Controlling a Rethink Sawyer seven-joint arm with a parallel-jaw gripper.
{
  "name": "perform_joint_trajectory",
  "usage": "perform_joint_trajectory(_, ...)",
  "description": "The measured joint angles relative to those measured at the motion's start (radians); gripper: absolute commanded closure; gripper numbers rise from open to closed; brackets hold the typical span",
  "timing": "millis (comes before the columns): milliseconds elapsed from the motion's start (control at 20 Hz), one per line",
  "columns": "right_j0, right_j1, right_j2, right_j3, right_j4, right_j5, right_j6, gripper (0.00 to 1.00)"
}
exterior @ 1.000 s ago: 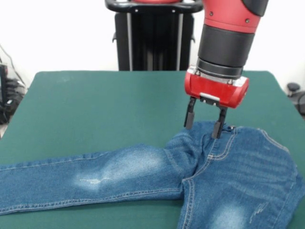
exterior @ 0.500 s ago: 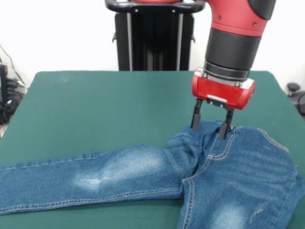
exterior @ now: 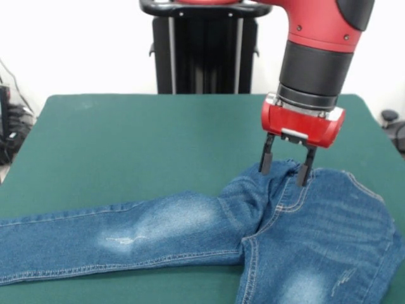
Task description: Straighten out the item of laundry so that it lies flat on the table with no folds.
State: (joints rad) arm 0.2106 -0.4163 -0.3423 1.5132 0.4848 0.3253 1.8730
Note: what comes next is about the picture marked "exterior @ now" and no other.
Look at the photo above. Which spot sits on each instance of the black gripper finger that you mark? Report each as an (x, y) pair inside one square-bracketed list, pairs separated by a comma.
[(266, 155), (305, 168)]

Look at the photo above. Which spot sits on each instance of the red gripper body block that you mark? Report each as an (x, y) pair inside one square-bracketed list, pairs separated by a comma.
[(300, 123)]

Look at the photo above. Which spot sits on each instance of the blue denim jeans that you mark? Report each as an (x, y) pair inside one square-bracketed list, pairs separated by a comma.
[(126, 234)]

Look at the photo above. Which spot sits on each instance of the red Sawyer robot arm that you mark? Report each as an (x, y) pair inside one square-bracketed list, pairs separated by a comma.
[(316, 47)]

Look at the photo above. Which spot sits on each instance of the dark green table cloth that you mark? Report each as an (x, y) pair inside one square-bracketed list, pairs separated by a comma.
[(95, 142)]

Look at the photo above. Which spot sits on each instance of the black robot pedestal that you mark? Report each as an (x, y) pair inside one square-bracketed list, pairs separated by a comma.
[(196, 57)]

